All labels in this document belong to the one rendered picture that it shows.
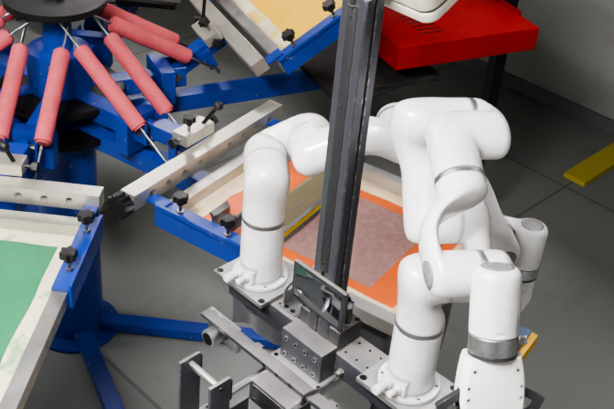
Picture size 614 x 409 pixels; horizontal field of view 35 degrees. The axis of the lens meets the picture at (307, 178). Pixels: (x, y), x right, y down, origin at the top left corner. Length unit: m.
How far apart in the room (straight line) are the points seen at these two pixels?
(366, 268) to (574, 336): 1.63
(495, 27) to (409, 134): 1.95
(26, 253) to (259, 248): 0.73
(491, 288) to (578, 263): 2.98
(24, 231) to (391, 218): 1.00
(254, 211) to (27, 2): 1.27
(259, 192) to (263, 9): 1.51
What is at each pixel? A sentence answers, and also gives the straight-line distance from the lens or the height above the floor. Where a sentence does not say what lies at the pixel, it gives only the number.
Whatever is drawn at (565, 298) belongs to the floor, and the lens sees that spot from 4.18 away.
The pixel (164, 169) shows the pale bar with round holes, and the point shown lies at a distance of 2.71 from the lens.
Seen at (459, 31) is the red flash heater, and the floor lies 1.10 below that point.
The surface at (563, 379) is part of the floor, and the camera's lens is 3.80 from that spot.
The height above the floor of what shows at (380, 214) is 0.96.
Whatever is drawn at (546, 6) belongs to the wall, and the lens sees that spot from 5.52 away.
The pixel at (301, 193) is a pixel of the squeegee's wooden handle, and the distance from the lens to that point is 2.67.
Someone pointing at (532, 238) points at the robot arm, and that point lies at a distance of 2.19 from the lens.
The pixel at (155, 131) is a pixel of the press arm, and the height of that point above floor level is 1.03.
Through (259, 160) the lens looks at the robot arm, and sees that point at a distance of 2.00.
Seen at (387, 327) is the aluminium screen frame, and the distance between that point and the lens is 2.34.
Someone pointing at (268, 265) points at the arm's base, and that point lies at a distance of 2.11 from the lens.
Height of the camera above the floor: 2.50
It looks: 33 degrees down
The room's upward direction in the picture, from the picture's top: 5 degrees clockwise
